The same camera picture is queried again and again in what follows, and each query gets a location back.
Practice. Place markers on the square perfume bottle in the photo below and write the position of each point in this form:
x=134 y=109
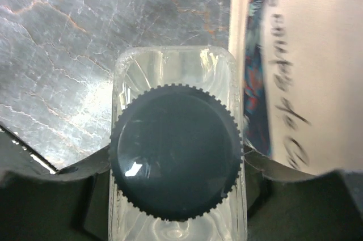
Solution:
x=175 y=149

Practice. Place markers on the cream canvas tote bag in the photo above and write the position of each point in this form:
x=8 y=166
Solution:
x=300 y=69

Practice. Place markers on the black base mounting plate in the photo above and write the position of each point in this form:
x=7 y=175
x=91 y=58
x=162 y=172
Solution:
x=16 y=155

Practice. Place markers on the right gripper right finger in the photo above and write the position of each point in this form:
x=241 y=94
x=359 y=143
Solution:
x=285 y=204

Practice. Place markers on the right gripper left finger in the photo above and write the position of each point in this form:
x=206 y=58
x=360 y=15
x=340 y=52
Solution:
x=71 y=204

